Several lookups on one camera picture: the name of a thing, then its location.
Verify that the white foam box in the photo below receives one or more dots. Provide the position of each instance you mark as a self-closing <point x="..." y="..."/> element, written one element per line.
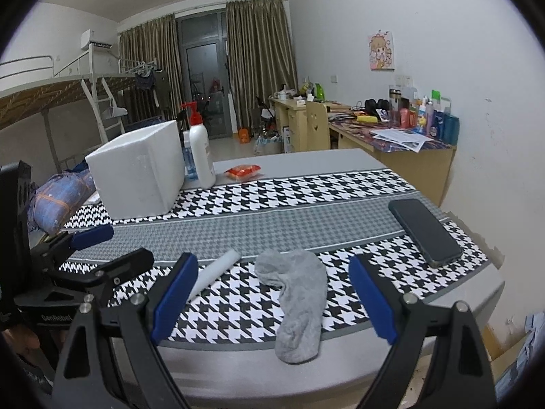
<point x="140" y="173"/>

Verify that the wooden desk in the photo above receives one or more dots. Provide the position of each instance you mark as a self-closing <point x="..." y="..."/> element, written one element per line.
<point x="428" y="170"/>

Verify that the person's left hand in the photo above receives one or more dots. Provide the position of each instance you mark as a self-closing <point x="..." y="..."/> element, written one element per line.
<point x="21" y="339"/>

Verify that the blue box on desk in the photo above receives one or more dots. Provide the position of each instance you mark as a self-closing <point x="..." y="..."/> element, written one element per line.
<point x="449" y="127"/>

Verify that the houndstooth table cloth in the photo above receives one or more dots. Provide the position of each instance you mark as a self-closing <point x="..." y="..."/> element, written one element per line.
<point x="335" y="216"/>

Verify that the printed paper sheets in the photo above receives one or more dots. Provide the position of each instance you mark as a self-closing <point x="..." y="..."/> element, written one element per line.
<point x="405" y="139"/>

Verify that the olive curtain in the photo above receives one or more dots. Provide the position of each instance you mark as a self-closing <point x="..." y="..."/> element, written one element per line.
<point x="261" y="59"/>
<point x="150" y="54"/>

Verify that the metal bunk bed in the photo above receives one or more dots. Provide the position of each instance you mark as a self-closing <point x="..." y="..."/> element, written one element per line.
<point x="96" y="75"/>

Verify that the orange bag on floor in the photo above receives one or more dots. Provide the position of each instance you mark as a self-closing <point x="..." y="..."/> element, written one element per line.
<point x="244" y="136"/>

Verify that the olive curtain right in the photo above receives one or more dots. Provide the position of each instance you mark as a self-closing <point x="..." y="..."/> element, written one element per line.
<point x="261" y="59"/>

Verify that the white air conditioner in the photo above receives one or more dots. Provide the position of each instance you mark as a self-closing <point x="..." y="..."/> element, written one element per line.
<point x="88" y="38"/>

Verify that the black smartphone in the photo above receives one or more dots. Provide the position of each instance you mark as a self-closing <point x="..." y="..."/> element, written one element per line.
<point x="435" y="243"/>

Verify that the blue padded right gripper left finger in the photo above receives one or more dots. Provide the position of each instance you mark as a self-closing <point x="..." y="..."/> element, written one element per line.
<point x="169" y="295"/>

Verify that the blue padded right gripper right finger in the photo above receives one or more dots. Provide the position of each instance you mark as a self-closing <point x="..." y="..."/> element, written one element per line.
<point x="367" y="287"/>

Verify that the glass balcony door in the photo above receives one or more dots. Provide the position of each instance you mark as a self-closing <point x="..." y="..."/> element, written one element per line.
<point x="202" y="40"/>

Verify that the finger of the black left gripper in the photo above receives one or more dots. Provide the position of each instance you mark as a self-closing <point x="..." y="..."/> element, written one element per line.
<point x="106" y="276"/>
<point x="58" y="249"/>

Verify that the anime wall poster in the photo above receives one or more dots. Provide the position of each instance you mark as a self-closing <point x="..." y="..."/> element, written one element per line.
<point x="381" y="55"/>

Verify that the olive curtain left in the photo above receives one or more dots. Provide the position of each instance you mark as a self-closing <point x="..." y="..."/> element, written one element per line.
<point x="150" y="54"/>

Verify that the black folding chair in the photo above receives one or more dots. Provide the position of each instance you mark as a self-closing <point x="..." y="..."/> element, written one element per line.
<point x="267" y="119"/>

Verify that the orange snack packet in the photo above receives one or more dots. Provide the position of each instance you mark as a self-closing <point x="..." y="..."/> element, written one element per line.
<point x="243" y="172"/>

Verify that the white bottle red pump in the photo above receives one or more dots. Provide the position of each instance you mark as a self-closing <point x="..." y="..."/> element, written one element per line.
<point x="200" y="146"/>

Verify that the wooden smiley chair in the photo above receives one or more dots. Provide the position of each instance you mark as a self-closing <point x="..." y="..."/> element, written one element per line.
<point x="318" y="131"/>

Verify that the yellow object on desk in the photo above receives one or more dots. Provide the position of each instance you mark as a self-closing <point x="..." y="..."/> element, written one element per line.
<point x="364" y="119"/>

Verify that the grey fuzzy sock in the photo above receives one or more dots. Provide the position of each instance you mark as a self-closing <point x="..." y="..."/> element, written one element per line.
<point x="303" y="283"/>

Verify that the white rolled cloth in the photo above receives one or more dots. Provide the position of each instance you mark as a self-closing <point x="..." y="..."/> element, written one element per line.
<point x="210" y="272"/>

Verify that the blue plaid bedding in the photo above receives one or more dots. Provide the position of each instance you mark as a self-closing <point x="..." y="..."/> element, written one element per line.
<point x="56" y="201"/>

